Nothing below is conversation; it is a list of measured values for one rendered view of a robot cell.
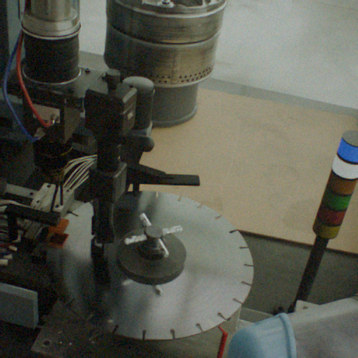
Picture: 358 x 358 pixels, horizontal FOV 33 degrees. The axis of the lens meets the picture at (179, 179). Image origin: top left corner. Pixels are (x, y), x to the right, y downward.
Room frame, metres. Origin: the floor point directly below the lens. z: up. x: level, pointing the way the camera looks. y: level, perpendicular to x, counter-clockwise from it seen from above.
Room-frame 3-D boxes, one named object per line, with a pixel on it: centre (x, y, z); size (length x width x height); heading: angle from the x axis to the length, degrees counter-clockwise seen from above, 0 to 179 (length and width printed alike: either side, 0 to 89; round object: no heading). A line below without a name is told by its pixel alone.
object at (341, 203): (0.81, -0.26, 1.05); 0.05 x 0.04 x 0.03; 172
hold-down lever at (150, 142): (0.66, 0.07, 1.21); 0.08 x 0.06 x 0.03; 82
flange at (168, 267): (0.71, 0.03, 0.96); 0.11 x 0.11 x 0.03
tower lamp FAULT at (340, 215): (0.81, -0.26, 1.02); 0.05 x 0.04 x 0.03; 172
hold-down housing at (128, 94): (0.69, 0.10, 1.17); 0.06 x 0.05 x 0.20; 73
